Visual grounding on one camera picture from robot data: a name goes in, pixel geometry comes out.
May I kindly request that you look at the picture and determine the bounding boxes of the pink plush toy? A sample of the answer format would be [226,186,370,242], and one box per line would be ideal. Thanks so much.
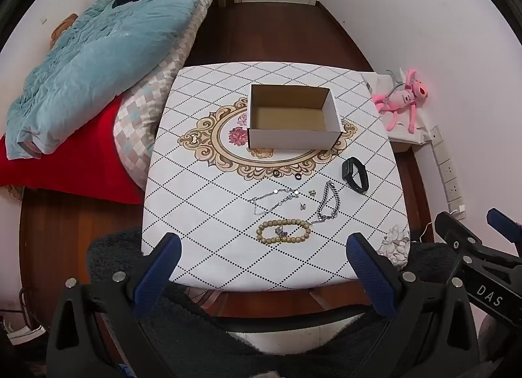
[371,68,431,133]

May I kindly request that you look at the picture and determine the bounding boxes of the thin silver necklace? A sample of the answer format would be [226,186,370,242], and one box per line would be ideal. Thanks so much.
[250,188,300,217]

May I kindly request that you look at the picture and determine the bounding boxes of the light blue duvet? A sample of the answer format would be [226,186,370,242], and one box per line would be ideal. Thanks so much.
[5,0,237,160]

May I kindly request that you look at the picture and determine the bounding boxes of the red blanket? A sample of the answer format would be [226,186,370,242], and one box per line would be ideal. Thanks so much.
[0,95,144,205]

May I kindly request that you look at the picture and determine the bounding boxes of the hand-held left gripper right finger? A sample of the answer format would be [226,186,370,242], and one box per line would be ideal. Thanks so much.
[326,232,480,378]

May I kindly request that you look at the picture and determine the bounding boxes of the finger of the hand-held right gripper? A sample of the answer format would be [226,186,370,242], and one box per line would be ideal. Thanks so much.
[486,208,522,243]
[434,212,522,270]

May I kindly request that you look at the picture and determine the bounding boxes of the white wall outlet strip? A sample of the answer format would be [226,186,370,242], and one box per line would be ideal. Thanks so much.
[430,125,466,209]

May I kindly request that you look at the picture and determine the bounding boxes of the wooden bead bracelet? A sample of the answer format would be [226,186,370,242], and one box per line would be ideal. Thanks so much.
[256,218,313,245]

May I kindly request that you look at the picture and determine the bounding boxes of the checkered bed sheet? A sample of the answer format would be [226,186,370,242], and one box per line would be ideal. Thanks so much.
[112,0,224,191]

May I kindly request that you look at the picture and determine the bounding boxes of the black smart band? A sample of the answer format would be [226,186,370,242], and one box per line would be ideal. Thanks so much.
[342,157,371,194]

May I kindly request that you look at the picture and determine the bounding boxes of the cardboard box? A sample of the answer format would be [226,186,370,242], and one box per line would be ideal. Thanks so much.
[247,83,342,151]

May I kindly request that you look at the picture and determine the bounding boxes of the silver chain bracelet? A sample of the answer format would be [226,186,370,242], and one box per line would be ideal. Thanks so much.
[312,181,340,224]

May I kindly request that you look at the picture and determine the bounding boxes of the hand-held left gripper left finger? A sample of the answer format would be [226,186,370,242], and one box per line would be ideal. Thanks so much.
[46,233,183,378]

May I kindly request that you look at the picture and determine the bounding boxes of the brown pillow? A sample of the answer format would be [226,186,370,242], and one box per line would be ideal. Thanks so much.
[50,13,79,48]

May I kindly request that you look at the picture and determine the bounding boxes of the white diamond-pattern tablecloth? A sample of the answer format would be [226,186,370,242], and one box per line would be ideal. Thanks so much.
[141,61,410,293]

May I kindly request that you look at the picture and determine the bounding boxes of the white charger cable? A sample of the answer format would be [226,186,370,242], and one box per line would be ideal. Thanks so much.
[411,220,436,243]

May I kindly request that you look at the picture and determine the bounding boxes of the person's dark fleece pants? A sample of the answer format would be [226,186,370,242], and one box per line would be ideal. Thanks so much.
[87,227,461,378]

